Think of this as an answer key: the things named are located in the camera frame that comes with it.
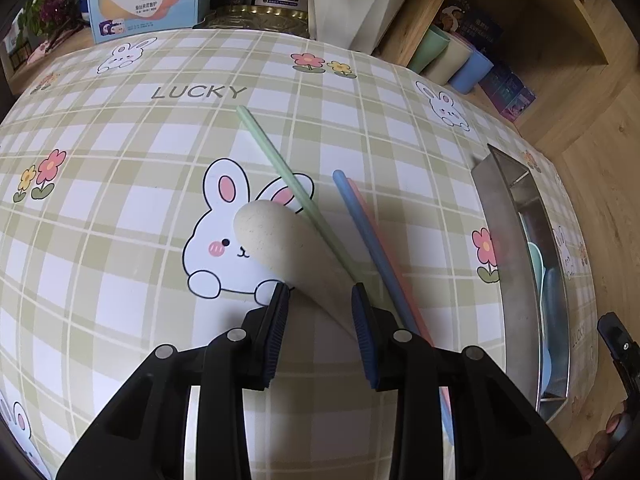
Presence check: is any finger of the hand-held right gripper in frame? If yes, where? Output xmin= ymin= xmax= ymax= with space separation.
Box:
xmin=596 ymin=312 xmax=640 ymax=413

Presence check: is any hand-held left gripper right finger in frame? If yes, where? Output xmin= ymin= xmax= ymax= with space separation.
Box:
xmin=350 ymin=282 xmax=583 ymax=480

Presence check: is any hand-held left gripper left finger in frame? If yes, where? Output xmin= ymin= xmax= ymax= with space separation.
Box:
xmin=56 ymin=282 xmax=292 ymax=480

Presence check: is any blue spoon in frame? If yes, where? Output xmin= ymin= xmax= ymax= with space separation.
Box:
xmin=539 ymin=266 xmax=559 ymax=397

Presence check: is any beige spoon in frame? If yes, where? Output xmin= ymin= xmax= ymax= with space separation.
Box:
xmin=233 ymin=200 xmax=374 ymax=337

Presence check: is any green spoon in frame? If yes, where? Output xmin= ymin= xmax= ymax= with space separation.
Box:
xmin=520 ymin=241 xmax=547 ymax=313

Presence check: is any metal utensil tray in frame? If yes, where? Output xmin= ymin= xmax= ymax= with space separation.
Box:
xmin=469 ymin=143 xmax=572 ymax=424

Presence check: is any person's right hand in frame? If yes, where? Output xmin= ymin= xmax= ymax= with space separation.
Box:
xmin=571 ymin=399 xmax=635 ymax=480

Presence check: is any pink chopstick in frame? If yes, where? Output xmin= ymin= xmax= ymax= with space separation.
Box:
xmin=346 ymin=177 xmax=452 ymax=413

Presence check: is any blue chopstick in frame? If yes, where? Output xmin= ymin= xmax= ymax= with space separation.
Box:
xmin=332 ymin=169 xmax=457 ymax=447

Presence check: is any green chopstick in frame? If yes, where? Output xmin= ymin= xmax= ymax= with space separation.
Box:
xmin=235 ymin=104 xmax=362 ymax=284

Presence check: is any checked bunny tablecloth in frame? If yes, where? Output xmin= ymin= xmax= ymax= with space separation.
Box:
xmin=0 ymin=26 xmax=602 ymax=480

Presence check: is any purple box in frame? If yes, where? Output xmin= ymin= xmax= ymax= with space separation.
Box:
xmin=479 ymin=62 xmax=537 ymax=122

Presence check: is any blue cup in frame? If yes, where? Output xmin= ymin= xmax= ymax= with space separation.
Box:
xmin=447 ymin=48 xmax=494 ymax=94

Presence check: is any beige cup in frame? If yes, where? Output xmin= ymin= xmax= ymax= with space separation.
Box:
xmin=425 ymin=35 xmax=474 ymax=86

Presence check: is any green cup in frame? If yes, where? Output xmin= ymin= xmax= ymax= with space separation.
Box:
xmin=407 ymin=27 xmax=452 ymax=76

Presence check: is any white plant pot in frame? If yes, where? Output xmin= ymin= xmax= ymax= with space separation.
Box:
xmin=305 ymin=0 xmax=427 ymax=56

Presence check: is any dark printed box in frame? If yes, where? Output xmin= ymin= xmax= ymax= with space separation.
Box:
xmin=432 ymin=0 xmax=504 ymax=56

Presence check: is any wooden shelf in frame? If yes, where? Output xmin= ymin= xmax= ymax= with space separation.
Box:
xmin=374 ymin=0 xmax=612 ymax=128

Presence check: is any blue and white carton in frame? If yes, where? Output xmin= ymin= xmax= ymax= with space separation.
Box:
xmin=86 ymin=0 xmax=204 ymax=45

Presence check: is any small leafy plant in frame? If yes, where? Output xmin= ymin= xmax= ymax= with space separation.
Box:
xmin=19 ymin=0 xmax=87 ymax=37

